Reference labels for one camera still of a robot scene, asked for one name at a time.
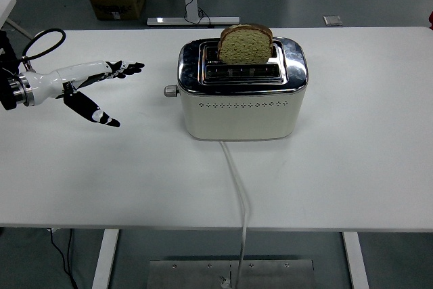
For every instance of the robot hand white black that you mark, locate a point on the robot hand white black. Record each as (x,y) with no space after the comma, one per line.
(47,82)

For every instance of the silver toaster lever knob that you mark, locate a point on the silver toaster lever knob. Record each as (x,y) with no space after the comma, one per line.
(170,91)

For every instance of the cream and chrome toaster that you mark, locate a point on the cream and chrome toaster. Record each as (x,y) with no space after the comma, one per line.
(236,119)

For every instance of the small white side table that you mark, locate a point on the small white side table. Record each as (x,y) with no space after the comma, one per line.
(6,6)

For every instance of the brown cardboard box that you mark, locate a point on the brown cardboard box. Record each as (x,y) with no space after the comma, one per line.
(116,4)

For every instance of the white table leg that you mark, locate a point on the white table leg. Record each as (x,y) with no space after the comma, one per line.
(355,262)
(105,258)

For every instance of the brown bread slice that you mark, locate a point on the brown bread slice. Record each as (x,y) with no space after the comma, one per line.
(243,47)

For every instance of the grey floor socket plate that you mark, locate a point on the grey floor socket plate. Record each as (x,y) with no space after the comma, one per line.
(332,20)

